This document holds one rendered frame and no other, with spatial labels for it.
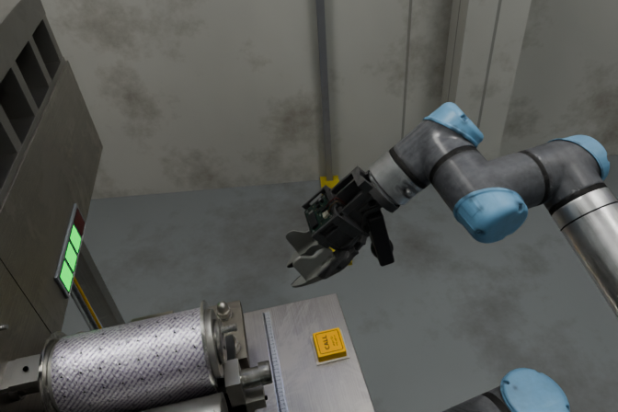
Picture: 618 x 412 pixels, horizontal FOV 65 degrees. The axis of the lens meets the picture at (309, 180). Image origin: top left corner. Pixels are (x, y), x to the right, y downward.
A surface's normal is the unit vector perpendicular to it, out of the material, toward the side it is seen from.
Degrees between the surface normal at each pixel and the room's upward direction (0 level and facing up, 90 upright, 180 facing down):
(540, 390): 7
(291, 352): 0
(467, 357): 0
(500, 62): 90
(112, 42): 90
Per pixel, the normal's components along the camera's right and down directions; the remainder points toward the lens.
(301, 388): -0.07, -0.78
